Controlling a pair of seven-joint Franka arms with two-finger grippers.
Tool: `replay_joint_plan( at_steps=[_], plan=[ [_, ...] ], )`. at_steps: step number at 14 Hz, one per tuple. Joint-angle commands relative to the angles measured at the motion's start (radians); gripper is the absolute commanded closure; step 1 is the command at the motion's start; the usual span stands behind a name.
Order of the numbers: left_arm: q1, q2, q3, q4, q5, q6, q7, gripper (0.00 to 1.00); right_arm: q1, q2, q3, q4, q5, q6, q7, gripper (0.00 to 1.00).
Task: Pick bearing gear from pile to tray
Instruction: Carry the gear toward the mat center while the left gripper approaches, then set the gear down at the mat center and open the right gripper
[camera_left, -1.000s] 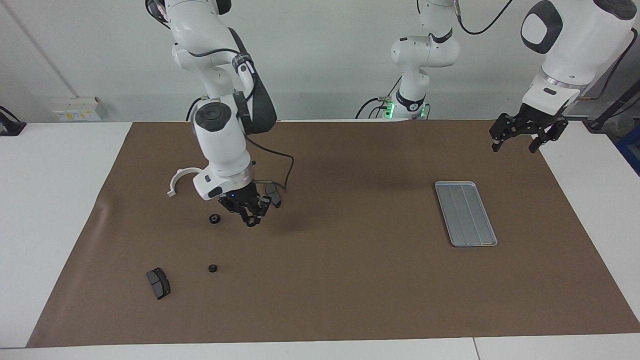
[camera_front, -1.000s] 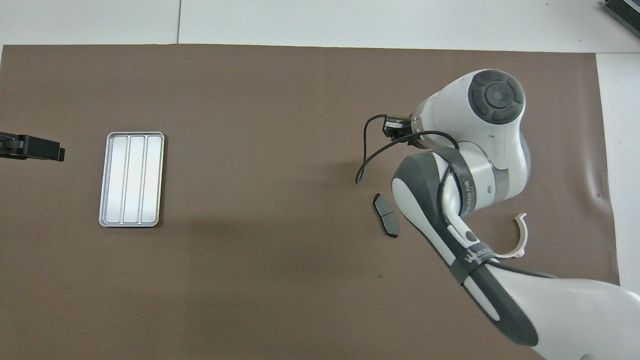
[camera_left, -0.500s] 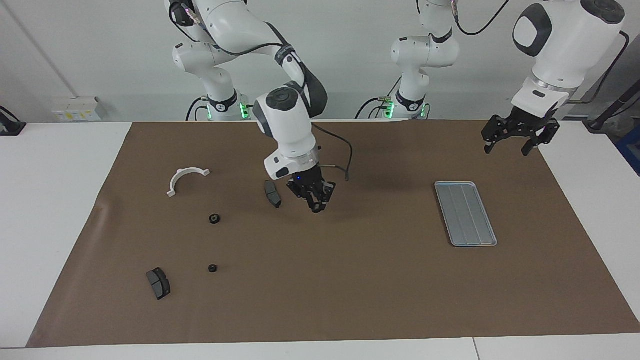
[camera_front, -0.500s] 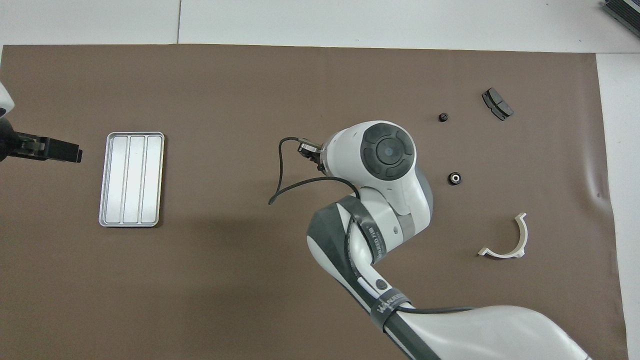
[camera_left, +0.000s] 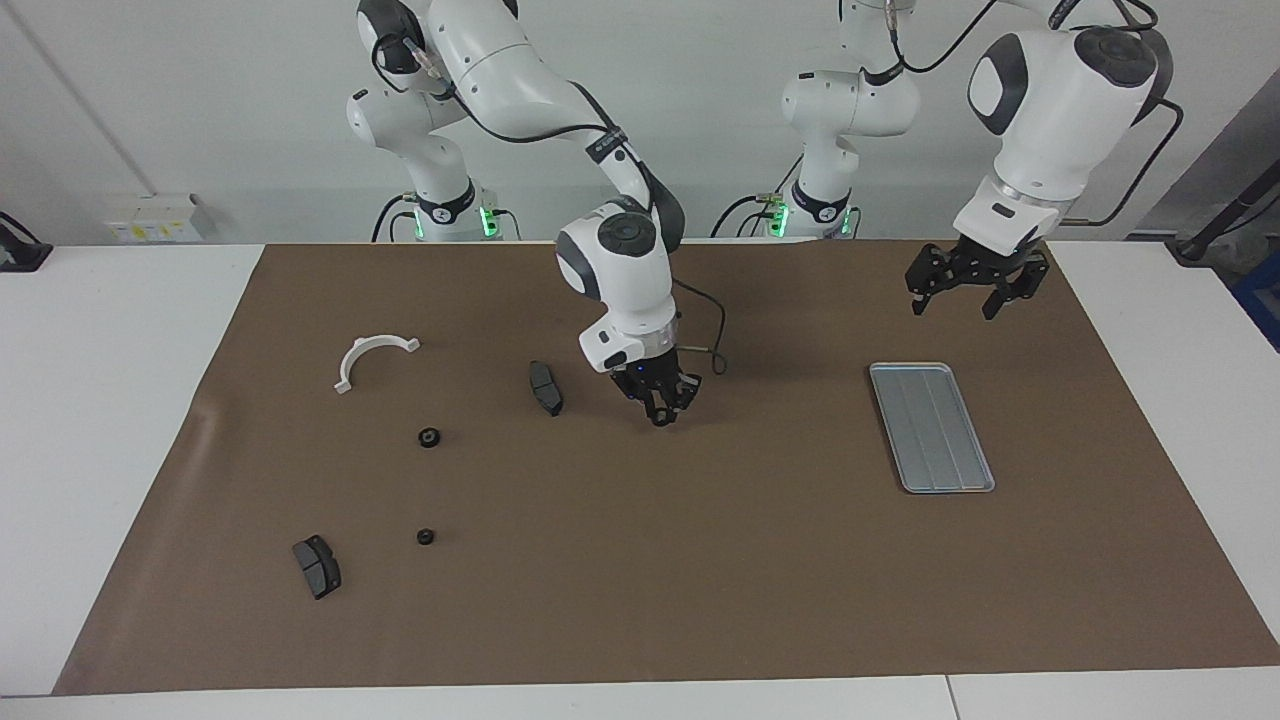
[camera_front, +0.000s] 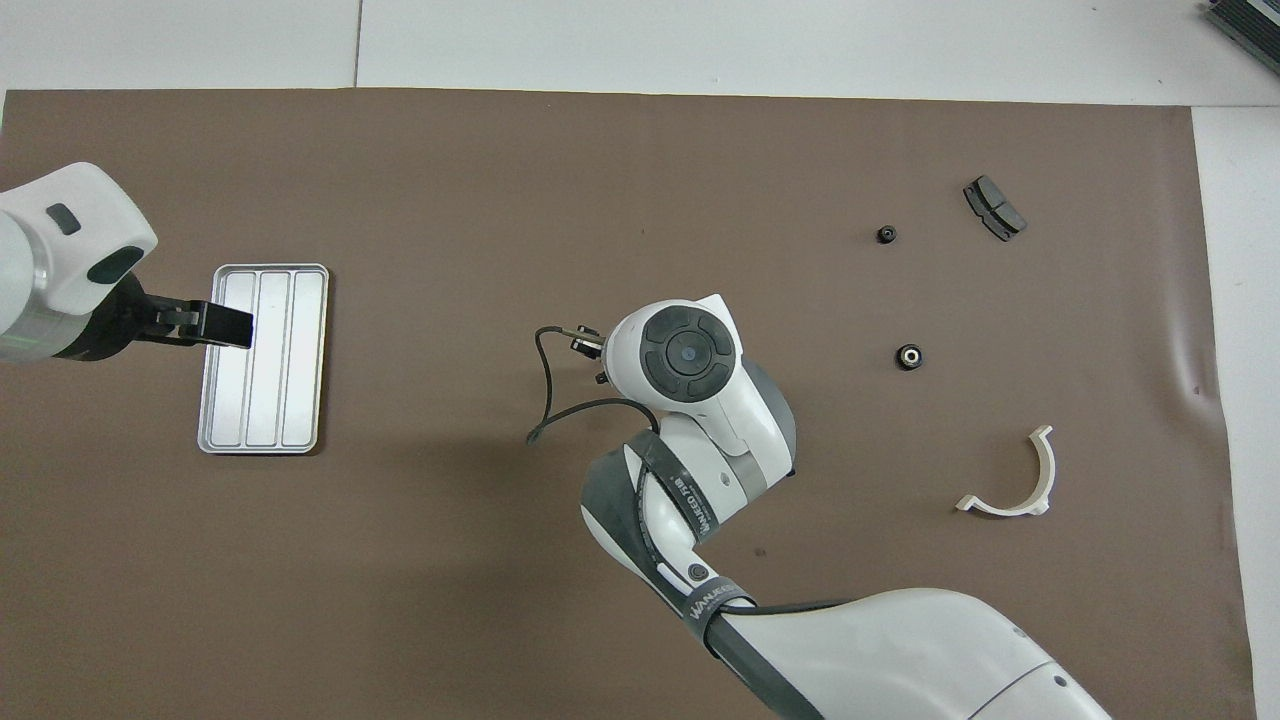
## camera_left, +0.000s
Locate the silver metal tray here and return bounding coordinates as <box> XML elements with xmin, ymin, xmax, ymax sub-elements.
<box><xmin>868</xmin><ymin>362</ymin><xmax>997</xmax><ymax>495</ymax></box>

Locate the dark grey brake pad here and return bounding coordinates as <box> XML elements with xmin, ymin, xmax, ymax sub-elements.
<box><xmin>527</xmin><ymin>360</ymin><xmax>565</xmax><ymax>418</ymax></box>
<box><xmin>292</xmin><ymin>535</ymin><xmax>343</xmax><ymax>601</ymax></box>

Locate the brown table mat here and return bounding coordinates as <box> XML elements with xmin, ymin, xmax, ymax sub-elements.
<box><xmin>52</xmin><ymin>238</ymin><xmax>1280</xmax><ymax>696</ymax></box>

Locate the black stand pole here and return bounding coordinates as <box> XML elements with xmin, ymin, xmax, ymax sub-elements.
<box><xmin>1175</xmin><ymin>160</ymin><xmax>1280</xmax><ymax>263</ymax></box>

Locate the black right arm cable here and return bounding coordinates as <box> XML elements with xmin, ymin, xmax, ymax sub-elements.
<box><xmin>372</xmin><ymin>10</ymin><xmax>728</xmax><ymax>377</ymax></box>

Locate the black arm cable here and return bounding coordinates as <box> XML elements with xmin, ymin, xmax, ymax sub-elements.
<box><xmin>372</xmin><ymin>10</ymin><xmax>728</xmax><ymax>377</ymax></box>
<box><xmin>885</xmin><ymin>0</ymin><xmax>1186</xmax><ymax>226</ymax></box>

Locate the black base cable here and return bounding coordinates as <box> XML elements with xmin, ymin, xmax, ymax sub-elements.
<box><xmin>372</xmin><ymin>193</ymin><xmax>416</xmax><ymax>243</ymax></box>
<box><xmin>710</xmin><ymin>150</ymin><xmax>806</xmax><ymax>239</ymax></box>

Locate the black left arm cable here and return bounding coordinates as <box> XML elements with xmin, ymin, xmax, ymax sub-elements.
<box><xmin>885</xmin><ymin>0</ymin><xmax>1186</xmax><ymax>226</ymax></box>

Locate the white curved plastic bracket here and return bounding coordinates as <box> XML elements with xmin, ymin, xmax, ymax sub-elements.
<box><xmin>333</xmin><ymin>335</ymin><xmax>422</xmax><ymax>395</ymax></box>

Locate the white wall socket box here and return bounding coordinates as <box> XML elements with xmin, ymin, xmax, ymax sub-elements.
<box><xmin>105</xmin><ymin>193</ymin><xmax>206</xmax><ymax>244</ymax></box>

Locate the black clamp mount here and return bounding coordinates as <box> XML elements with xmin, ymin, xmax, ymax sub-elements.
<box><xmin>0</xmin><ymin>212</ymin><xmax>53</xmax><ymax>273</ymax></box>

